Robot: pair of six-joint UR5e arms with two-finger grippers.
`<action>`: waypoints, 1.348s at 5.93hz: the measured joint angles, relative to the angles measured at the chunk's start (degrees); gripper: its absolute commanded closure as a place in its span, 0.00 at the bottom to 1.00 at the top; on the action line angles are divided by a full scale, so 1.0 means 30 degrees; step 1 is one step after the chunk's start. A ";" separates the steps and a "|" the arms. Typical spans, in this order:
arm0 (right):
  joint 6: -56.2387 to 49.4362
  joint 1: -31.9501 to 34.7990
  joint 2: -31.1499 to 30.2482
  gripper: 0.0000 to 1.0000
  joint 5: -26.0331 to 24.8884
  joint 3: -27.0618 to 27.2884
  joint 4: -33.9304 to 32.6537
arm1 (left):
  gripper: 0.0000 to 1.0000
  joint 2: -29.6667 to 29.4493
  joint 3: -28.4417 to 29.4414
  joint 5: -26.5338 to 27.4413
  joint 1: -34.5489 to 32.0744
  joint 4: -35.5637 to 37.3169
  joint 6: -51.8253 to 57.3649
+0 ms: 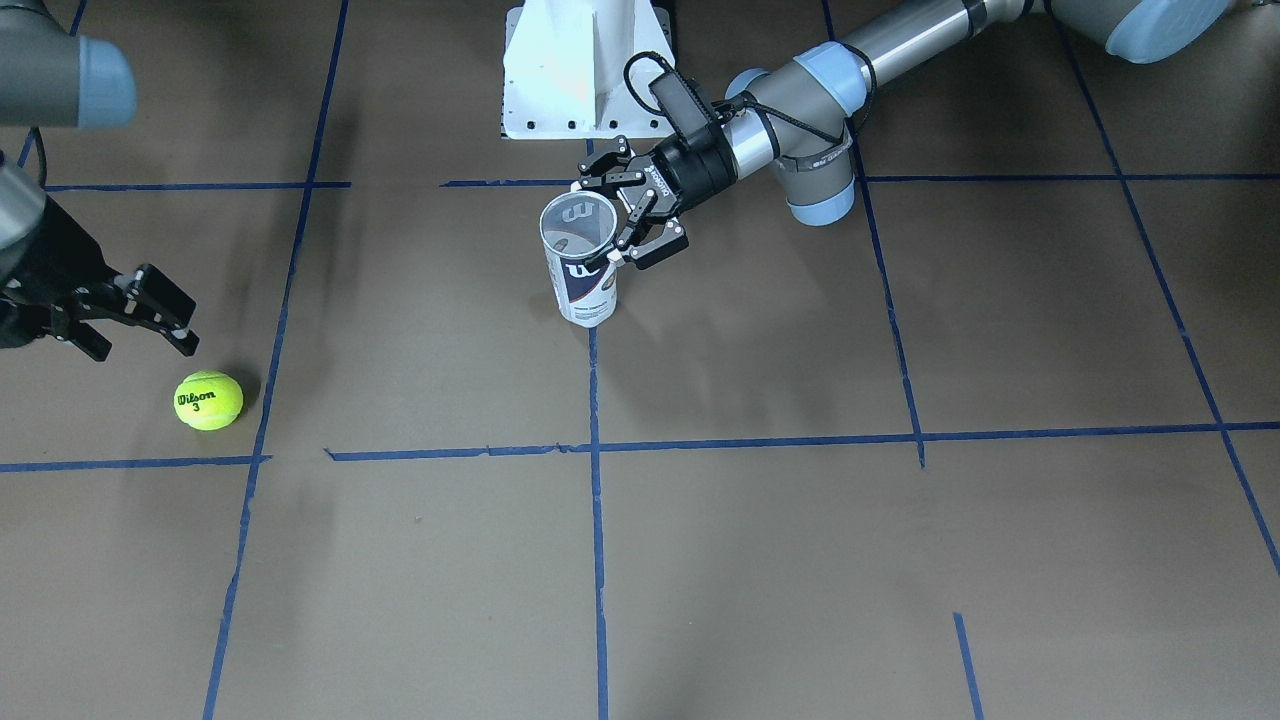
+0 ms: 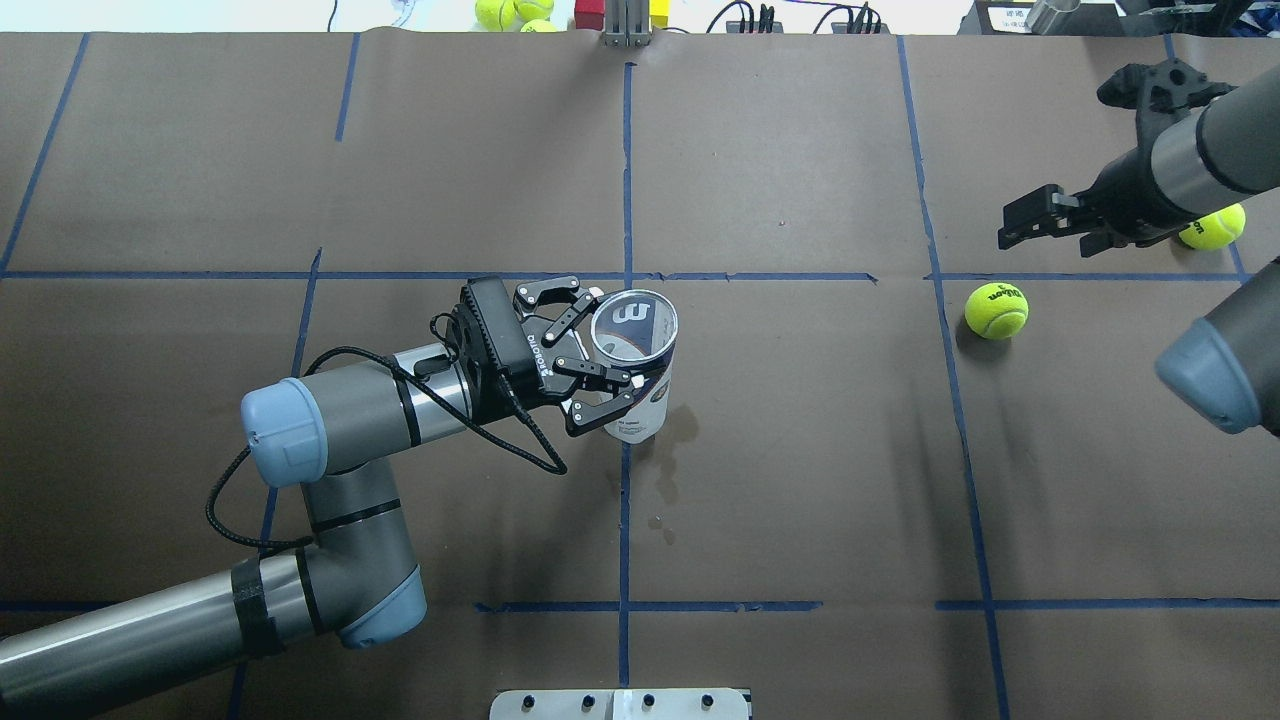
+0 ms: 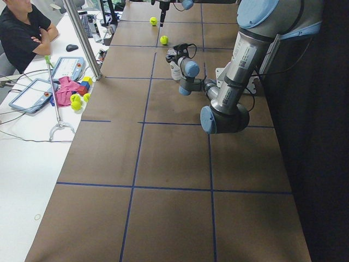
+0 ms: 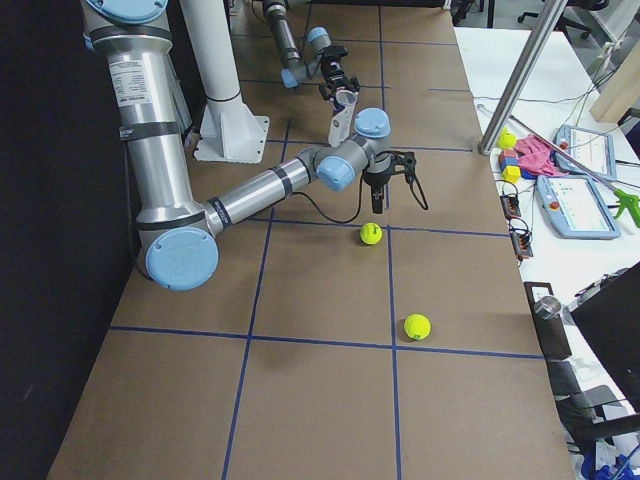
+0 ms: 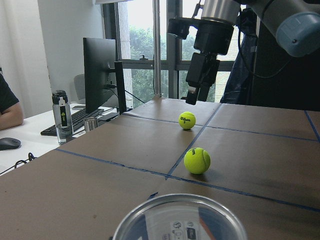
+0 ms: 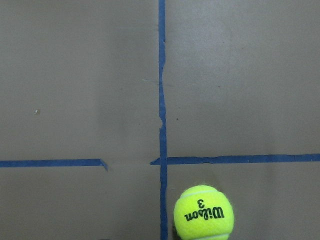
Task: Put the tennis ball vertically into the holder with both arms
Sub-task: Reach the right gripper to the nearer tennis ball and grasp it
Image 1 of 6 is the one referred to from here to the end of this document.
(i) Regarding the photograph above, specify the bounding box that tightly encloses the tennis ball can holder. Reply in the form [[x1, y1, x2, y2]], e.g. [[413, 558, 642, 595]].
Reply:
[[539, 190, 618, 328]]

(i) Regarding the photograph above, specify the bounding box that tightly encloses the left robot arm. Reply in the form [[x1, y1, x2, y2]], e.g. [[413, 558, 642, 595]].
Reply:
[[579, 1, 1229, 272]]

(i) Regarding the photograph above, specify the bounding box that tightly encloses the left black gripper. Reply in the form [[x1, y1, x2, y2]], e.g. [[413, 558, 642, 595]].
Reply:
[[572, 126, 739, 270]]

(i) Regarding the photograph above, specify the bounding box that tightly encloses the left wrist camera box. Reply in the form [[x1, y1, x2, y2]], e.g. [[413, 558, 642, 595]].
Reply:
[[649, 70, 719, 143]]

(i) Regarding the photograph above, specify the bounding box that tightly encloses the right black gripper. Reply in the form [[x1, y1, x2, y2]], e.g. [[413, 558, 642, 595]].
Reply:
[[1, 197, 200, 363]]

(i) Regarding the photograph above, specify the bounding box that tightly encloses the tennis ball with Wilson print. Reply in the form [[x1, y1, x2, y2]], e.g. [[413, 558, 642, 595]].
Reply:
[[173, 372, 244, 430]]

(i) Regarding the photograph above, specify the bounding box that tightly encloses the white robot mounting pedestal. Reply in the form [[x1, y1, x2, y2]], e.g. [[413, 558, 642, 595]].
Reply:
[[500, 1, 676, 140]]

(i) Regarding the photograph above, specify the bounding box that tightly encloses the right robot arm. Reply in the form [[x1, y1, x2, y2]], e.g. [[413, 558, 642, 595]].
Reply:
[[1, 1, 198, 363]]

